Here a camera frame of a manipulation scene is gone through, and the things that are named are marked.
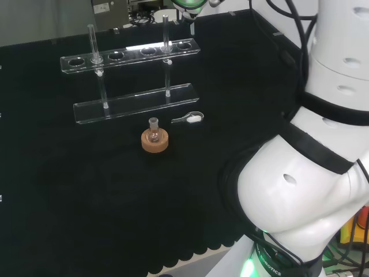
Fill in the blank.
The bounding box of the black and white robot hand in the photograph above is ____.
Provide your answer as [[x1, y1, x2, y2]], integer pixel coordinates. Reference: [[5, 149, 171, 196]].
[[171, 0, 223, 24]]

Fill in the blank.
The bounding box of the glass weighing funnel with powder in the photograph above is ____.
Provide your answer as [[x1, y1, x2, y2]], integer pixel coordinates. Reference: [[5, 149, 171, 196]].
[[171, 111, 205, 125]]

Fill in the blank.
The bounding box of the clear funnel stand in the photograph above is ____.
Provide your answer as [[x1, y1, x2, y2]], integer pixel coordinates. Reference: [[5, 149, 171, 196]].
[[59, 14, 201, 126]]

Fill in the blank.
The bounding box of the round-bottom glass flask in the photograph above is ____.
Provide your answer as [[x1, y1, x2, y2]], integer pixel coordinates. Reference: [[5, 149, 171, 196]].
[[145, 117, 164, 144]]

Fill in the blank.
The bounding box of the grey metal box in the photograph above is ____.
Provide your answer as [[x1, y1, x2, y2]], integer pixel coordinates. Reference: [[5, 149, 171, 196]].
[[92, 0, 131, 30]]

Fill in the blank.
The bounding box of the black cloth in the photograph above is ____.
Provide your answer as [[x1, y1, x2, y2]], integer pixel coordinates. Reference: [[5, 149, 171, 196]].
[[0, 8, 314, 275]]

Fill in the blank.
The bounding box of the yellow stop button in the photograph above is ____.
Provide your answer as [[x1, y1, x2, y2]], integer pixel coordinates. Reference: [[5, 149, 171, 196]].
[[339, 206, 369, 246]]

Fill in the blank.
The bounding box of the black cable with inline connector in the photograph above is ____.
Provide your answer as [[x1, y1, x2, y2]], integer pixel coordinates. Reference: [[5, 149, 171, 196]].
[[248, 0, 311, 96]]

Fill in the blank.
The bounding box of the cork ring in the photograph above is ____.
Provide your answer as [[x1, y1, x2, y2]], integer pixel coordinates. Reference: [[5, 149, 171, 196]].
[[141, 128, 170, 152]]

